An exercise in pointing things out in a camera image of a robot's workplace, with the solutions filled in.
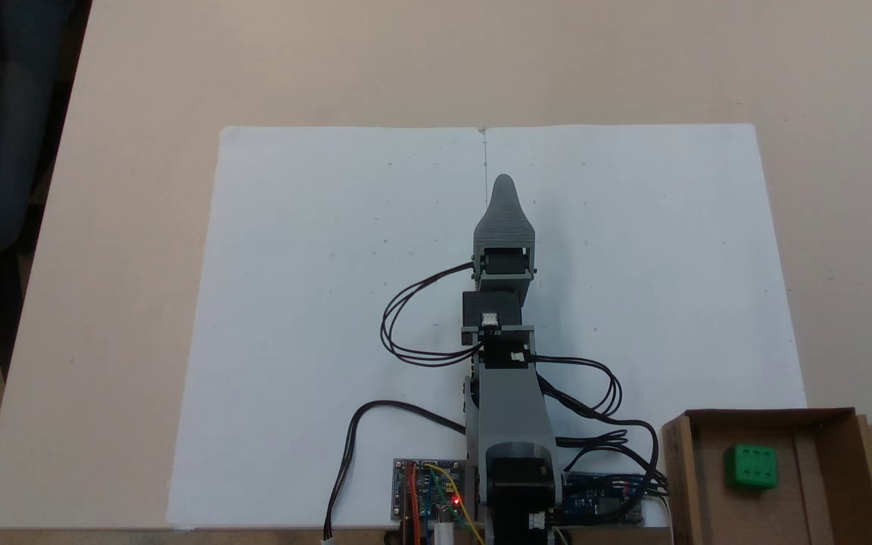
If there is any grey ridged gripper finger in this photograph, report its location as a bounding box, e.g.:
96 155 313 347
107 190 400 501
474 174 537 251

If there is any green die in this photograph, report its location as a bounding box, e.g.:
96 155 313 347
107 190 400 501
723 444 778 491

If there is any blue circuit board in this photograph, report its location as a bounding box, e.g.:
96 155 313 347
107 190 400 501
559 473 645 525

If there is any brown cardboard box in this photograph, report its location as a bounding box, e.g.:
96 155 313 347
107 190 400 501
662 408 872 545

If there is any dark chair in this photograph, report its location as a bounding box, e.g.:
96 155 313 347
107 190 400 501
0 0 93 379

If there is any thin black arm cable bundle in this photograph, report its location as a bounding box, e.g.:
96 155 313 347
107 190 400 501
531 354 670 504

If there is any thin black gripper cable loop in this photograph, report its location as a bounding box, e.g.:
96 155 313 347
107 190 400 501
380 261 484 369

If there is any thick black cable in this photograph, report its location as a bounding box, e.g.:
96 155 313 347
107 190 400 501
322 400 470 543

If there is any yellow wire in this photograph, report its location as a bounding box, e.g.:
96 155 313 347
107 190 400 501
422 462 482 545

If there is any circuit board with coloured wires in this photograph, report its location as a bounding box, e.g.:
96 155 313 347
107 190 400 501
393 458 469 525

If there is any orange wire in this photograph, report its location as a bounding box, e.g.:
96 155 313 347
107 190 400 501
404 463 423 545

